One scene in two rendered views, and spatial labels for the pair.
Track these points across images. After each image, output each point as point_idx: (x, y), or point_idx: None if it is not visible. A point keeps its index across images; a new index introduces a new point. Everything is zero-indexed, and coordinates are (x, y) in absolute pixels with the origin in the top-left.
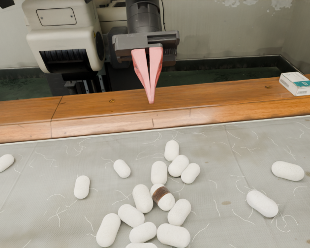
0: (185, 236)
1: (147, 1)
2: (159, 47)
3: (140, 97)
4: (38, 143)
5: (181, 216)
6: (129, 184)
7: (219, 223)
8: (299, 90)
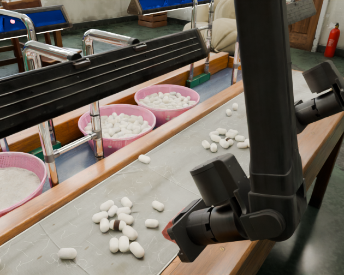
0: (94, 215)
1: (212, 211)
2: (172, 219)
3: (208, 268)
4: None
5: (101, 220)
6: (141, 223)
7: (84, 237)
8: None
